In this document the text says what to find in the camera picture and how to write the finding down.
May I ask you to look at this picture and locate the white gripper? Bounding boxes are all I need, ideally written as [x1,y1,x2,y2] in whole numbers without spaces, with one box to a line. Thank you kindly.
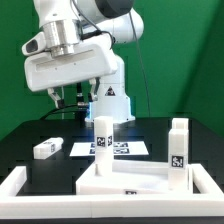
[24,34,117,109]

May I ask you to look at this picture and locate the white desk tabletop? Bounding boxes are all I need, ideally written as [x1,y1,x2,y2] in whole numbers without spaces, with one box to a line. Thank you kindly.
[76,160,193,195]

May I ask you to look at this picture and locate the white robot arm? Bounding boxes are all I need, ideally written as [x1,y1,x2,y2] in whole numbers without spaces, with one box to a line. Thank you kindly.
[22,0,144,124]

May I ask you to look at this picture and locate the fiducial marker sheet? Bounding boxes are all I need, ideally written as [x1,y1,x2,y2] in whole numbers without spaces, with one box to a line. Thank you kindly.
[70,141,148,157]

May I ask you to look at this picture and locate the white U-shaped fence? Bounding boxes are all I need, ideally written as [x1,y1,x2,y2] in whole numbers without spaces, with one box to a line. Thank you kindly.
[0,166,224,219]

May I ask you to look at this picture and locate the white cable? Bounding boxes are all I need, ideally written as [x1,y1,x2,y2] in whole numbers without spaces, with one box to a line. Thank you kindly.
[60,87,66,120]

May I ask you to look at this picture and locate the black cables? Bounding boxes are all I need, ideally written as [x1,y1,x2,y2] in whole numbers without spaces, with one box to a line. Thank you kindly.
[39,103,88,121]

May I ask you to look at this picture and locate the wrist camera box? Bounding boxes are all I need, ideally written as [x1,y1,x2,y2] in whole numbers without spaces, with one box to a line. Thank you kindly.
[22,32,46,56]

